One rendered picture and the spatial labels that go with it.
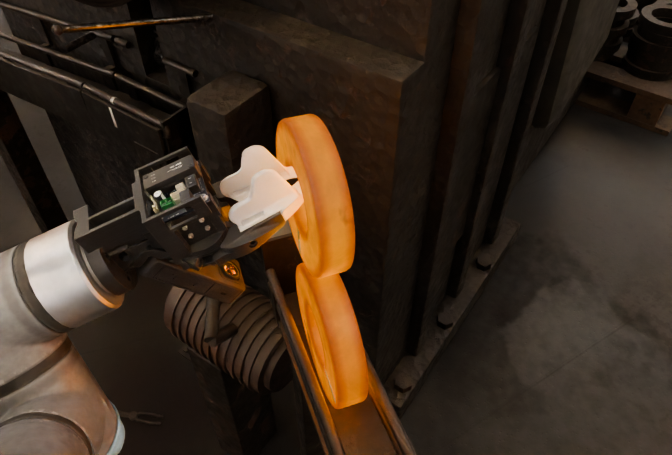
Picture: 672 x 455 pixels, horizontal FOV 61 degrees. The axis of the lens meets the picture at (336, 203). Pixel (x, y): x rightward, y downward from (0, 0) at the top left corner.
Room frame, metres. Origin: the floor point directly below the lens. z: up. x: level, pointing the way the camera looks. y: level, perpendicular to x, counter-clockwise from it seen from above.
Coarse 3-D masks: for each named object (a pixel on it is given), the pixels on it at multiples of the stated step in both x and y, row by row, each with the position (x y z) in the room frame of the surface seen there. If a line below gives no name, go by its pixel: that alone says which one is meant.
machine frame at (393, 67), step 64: (0, 0) 1.13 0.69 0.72; (64, 0) 0.99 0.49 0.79; (192, 0) 0.81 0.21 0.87; (256, 0) 0.79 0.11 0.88; (320, 0) 0.73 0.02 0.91; (384, 0) 0.67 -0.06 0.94; (448, 0) 0.67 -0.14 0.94; (512, 0) 0.86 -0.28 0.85; (64, 64) 1.04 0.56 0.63; (128, 64) 0.91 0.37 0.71; (192, 64) 0.81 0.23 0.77; (256, 64) 0.72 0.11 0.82; (320, 64) 0.66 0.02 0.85; (384, 64) 0.63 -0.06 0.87; (448, 64) 0.69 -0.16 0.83; (512, 64) 0.85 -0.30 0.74; (64, 128) 1.10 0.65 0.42; (384, 128) 0.60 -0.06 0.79; (448, 128) 0.69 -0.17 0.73; (512, 128) 1.04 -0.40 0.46; (128, 192) 0.99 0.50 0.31; (384, 192) 0.59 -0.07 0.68; (448, 192) 0.69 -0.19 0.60; (256, 256) 0.76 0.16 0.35; (384, 256) 0.59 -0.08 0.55; (448, 256) 0.83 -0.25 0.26; (384, 320) 0.60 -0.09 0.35; (448, 320) 0.78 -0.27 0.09; (384, 384) 0.63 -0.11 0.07
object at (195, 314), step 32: (192, 320) 0.50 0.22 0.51; (224, 320) 0.49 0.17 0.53; (256, 320) 0.48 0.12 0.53; (192, 352) 0.51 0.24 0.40; (224, 352) 0.45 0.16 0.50; (256, 352) 0.43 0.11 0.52; (224, 384) 0.47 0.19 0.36; (256, 384) 0.41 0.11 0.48; (224, 416) 0.48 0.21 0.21; (256, 416) 0.51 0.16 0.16; (224, 448) 0.51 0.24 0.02; (256, 448) 0.50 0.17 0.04
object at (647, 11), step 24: (624, 0) 1.99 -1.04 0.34; (648, 0) 2.27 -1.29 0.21; (624, 24) 1.92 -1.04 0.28; (648, 24) 1.82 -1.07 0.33; (624, 48) 1.98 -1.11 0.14; (648, 48) 1.78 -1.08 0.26; (600, 72) 1.81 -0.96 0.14; (624, 72) 1.81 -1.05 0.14; (648, 72) 1.76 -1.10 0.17; (600, 96) 1.84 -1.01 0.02; (648, 96) 1.68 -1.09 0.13; (624, 120) 1.71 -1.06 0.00; (648, 120) 1.67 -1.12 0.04
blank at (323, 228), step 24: (288, 120) 0.43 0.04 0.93; (312, 120) 0.42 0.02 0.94; (288, 144) 0.42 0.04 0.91; (312, 144) 0.39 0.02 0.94; (312, 168) 0.36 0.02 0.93; (336, 168) 0.37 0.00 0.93; (312, 192) 0.35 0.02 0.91; (336, 192) 0.35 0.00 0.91; (312, 216) 0.35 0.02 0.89; (336, 216) 0.34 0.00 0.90; (312, 240) 0.35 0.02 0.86; (336, 240) 0.33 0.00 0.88; (312, 264) 0.35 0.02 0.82; (336, 264) 0.33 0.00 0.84
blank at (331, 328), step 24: (312, 288) 0.34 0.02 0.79; (336, 288) 0.34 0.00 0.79; (312, 312) 0.34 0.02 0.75; (336, 312) 0.32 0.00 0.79; (312, 336) 0.36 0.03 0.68; (336, 336) 0.30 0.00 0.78; (360, 336) 0.30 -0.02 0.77; (336, 360) 0.28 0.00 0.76; (360, 360) 0.28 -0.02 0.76; (336, 384) 0.27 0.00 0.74; (360, 384) 0.27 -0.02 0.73; (336, 408) 0.27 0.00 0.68
